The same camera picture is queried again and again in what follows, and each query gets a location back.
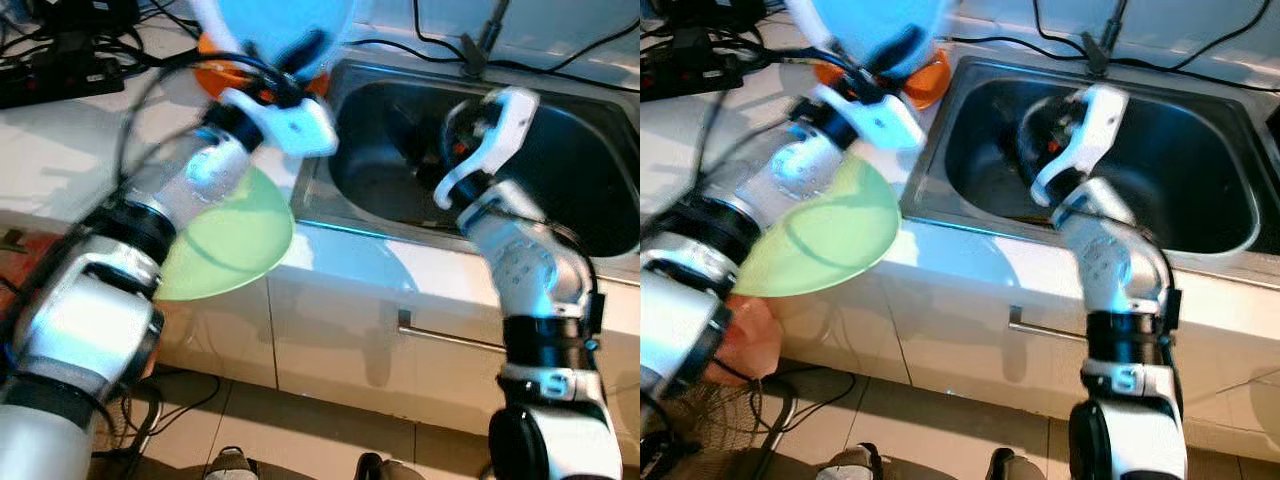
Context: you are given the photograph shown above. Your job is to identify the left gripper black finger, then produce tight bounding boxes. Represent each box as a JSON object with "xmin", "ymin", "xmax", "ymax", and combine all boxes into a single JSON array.
[
  {"xmin": 872, "ymin": 25, "xmax": 926, "ymax": 73},
  {"xmin": 280, "ymin": 30, "xmax": 331, "ymax": 76}
]

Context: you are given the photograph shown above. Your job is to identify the light green plate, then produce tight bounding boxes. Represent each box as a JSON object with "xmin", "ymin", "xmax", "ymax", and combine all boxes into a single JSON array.
[
  {"xmin": 155, "ymin": 165, "xmax": 297, "ymax": 303},
  {"xmin": 735, "ymin": 155, "xmax": 901, "ymax": 299}
]

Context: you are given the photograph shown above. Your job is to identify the orange bowl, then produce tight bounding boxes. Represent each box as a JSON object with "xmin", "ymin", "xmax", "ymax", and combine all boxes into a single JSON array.
[
  {"xmin": 195, "ymin": 35, "xmax": 331, "ymax": 99},
  {"xmin": 815, "ymin": 45, "xmax": 951, "ymax": 111}
]

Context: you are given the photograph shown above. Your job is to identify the grey sink faucet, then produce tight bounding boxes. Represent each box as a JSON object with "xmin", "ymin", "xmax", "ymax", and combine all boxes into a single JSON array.
[
  {"xmin": 1083, "ymin": 0, "xmax": 1131, "ymax": 79},
  {"xmin": 460, "ymin": 0, "xmax": 511, "ymax": 79}
]

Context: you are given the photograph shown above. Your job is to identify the stainless steel sink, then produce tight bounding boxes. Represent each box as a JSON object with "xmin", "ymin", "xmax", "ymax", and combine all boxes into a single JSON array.
[
  {"xmin": 900, "ymin": 55, "xmax": 1280, "ymax": 256},
  {"xmin": 295, "ymin": 58, "xmax": 641, "ymax": 263}
]

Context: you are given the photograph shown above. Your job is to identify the black power strip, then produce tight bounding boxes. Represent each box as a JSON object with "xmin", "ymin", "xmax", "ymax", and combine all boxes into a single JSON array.
[
  {"xmin": 640, "ymin": 55, "xmax": 761, "ymax": 101},
  {"xmin": 0, "ymin": 65, "xmax": 126, "ymax": 109}
]

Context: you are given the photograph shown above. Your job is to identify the black power adapter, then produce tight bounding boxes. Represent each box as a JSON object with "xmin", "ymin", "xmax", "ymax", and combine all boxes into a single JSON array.
[
  {"xmin": 655, "ymin": 0, "xmax": 766, "ymax": 31},
  {"xmin": 35, "ymin": 0, "xmax": 141, "ymax": 36}
]

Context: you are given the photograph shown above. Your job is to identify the white sink cabinet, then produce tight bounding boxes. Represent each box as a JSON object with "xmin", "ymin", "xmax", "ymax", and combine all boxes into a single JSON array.
[
  {"xmin": 0, "ymin": 215, "xmax": 641, "ymax": 441},
  {"xmin": 640, "ymin": 215, "xmax": 1280, "ymax": 461}
]

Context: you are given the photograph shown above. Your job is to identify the orange plastic bag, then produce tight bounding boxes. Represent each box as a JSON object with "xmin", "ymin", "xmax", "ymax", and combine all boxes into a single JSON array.
[
  {"xmin": 700, "ymin": 295, "xmax": 786, "ymax": 386},
  {"xmin": 155, "ymin": 300, "xmax": 191, "ymax": 376}
]

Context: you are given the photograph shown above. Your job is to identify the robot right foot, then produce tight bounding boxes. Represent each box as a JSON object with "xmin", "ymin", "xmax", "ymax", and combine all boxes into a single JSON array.
[
  {"xmin": 985, "ymin": 448, "xmax": 1046, "ymax": 480},
  {"xmin": 355, "ymin": 452, "xmax": 426, "ymax": 480}
]

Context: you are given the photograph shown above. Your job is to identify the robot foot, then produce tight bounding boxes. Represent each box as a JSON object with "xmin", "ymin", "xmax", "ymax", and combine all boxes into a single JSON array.
[
  {"xmin": 355, "ymin": 452, "xmax": 426, "ymax": 480},
  {"xmin": 205, "ymin": 447, "xmax": 259, "ymax": 480},
  {"xmin": 815, "ymin": 443, "xmax": 886, "ymax": 480},
  {"xmin": 985, "ymin": 448, "xmax": 1046, "ymax": 480}
]

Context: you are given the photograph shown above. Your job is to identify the black floor fan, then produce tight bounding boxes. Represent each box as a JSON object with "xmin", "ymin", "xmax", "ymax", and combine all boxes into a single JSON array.
[
  {"xmin": 650, "ymin": 385, "xmax": 796, "ymax": 480},
  {"xmin": 95, "ymin": 380, "xmax": 166, "ymax": 466}
]

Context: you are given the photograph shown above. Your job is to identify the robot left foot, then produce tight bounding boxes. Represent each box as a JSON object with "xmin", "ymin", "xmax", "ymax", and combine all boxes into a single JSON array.
[
  {"xmin": 205, "ymin": 447, "xmax": 259, "ymax": 480},
  {"xmin": 815, "ymin": 443, "xmax": 886, "ymax": 480}
]

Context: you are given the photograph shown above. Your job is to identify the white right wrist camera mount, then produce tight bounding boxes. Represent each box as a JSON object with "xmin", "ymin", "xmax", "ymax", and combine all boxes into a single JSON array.
[
  {"xmin": 1030, "ymin": 83, "xmax": 1131, "ymax": 206},
  {"xmin": 435, "ymin": 87, "xmax": 541, "ymax": 211}
]

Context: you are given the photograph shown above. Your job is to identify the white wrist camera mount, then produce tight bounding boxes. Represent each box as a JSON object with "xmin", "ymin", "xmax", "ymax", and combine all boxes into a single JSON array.
[
  {"xmin": 812, "ymin": 83, "xmax": 926, "ymax": 153},
  {"xmin": 218, "ymin": 88, "xmax": 339, "ymax": 158},
  {"xmin": 1030, "ymin": 83, "xmax": 1131, "ymax": 206},
  {"xmin": 435, "ymin": 87, "xmax": 541, "ymax": 211}
]

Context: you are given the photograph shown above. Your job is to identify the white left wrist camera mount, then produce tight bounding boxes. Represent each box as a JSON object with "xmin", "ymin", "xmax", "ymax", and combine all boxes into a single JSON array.
[
  {"xmin": 218, "ymin": 88, "xmax": 339, "ymax": 158},
  {"xmin": 812, "ymin": 83, "xmax": 926, "ymax": 153}
]

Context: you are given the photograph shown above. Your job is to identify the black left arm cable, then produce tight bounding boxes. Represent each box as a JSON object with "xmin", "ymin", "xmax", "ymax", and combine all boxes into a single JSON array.
[
  {"xmin": 110, "ymin": 45, "xmax": 291, "ymax": 191},
  {"xmin": 720, "ymin": 40, "xmax": 886, "ymax": 181}
]

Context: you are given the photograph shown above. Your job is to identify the black wall power cable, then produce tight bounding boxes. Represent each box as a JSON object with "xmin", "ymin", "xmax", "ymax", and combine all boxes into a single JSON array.
[
  {"xmin": 412, "ymin": 0, "xmax": 471, "ymax": 61},
  {"xmin": 1030, "ymin": 0, "xmax": 1096, "ymax": 56}
]

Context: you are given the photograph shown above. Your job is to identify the thin black floor cable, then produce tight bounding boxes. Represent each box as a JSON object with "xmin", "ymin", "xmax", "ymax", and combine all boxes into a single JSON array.
[
  {"xmin": 150, "ymin": 372, "xmax": 223, "ymax": 441},
  {"xmin": 775, "ymin": 365, "xmax": 861, "ymax": 411}
]

